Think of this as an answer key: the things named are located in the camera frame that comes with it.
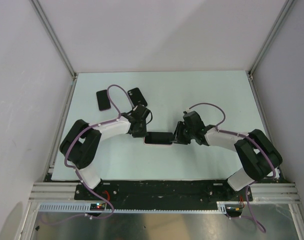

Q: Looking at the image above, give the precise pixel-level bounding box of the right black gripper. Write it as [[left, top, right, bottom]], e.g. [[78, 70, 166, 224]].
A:
[[169, 121, 195, 145]]

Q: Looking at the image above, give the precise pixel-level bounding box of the black smartphone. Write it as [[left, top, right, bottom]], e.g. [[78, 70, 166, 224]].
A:
[[144, 131, 173, 145]]

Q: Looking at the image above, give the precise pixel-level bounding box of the pink phone case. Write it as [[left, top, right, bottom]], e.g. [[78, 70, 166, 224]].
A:
[[143, 132, 173, 147]]

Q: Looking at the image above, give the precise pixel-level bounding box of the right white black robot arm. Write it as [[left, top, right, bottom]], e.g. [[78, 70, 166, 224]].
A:
[[172, 111, 283, 201]]

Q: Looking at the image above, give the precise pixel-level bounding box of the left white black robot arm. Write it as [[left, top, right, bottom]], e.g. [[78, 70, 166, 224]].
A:
[[59, 104, 152, 200]]

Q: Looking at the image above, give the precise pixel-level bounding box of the black phone case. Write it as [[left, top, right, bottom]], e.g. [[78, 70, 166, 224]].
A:
[[127, 87, 148, 107]]

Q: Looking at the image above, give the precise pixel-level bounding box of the small black phone left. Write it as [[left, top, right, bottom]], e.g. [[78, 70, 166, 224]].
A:
[[96, 89, 111, 111]]

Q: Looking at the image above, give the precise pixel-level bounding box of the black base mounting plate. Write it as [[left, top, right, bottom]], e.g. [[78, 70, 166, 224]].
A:
[[74, 180, 253, 211]]

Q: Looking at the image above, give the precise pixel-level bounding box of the left controller board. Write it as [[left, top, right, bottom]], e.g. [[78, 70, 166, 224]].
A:
[[90, 203, 106, 211]]

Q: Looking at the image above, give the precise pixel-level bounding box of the controller board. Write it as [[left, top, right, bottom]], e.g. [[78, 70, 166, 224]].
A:
[[225, 205, 243, 218], [90, 203, 106, 211]]

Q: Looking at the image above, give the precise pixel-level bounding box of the right controller board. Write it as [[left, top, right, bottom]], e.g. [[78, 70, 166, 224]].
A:
[[225, 205, 243, 218]]

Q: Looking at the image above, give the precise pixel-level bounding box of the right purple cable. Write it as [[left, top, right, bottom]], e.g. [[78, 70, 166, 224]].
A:
[[184, 102, 268, 233]]

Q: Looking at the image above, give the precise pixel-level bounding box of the grey slotted cable duct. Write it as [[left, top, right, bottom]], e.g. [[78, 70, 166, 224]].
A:
[[38, 201, 228, 215]]

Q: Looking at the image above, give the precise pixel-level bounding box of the aluminium front frame rail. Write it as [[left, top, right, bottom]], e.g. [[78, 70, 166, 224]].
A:
[[28, 182, 301, 204]]

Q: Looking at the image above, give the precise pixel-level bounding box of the left aluminium corner post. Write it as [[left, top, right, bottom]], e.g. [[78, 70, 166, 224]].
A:
[[29, 0, 77, 80]]

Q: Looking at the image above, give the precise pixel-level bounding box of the aluminium corner post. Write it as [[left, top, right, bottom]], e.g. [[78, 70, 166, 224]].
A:
[[29, 0, 77, 80], [248, 0, 297, 79]]

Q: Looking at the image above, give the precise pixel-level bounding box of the right aluminium corner post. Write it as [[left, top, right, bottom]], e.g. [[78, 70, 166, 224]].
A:
[[248, 0, 297, 79]]

